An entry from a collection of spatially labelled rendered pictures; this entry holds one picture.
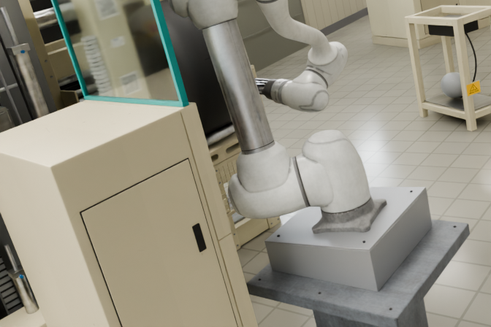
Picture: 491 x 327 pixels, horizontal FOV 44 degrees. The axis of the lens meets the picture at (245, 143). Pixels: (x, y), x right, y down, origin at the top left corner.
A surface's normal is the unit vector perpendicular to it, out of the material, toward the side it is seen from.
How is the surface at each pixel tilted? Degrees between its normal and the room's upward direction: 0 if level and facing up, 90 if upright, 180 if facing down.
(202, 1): 90
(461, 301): 0
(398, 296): 0
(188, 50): 73
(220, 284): 90
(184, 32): 55
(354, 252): 90
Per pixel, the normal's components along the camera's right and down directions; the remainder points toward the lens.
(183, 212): 0.64, 0.09
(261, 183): -0.12, 0.18
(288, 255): -0.62, 0.39
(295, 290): -0.24, -0.92
